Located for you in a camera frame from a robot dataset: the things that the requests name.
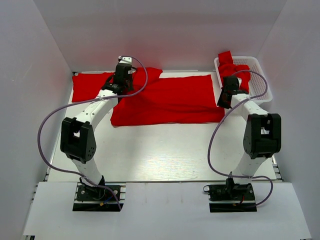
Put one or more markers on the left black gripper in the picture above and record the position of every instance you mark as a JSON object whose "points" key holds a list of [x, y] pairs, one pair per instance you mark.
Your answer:
{"points": [[130, 87]]}

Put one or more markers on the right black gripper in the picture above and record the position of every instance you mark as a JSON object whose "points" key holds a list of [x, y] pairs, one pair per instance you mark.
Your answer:
{"points": [[221, 103]]}

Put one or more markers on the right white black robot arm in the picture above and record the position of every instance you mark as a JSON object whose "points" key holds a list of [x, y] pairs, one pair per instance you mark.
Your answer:
{"points": [[262, 134]]}

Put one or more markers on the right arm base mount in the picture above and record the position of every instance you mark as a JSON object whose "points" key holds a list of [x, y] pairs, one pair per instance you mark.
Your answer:
{"points": [[223, 199]]}

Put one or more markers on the white plastic mesh basket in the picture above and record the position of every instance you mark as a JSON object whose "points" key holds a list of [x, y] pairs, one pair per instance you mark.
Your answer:
{"points": [[256, 84]]}

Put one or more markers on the folded red t-shirt stack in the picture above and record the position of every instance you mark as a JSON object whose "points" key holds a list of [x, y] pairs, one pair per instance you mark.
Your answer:
{"points": [[86, 86]]}

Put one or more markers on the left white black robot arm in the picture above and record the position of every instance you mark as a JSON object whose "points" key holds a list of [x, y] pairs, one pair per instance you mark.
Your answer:
{"points": [[77, 139]]}

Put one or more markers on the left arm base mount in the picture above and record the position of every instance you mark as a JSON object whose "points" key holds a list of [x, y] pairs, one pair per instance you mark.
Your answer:
{"points": [[93, 199]]}

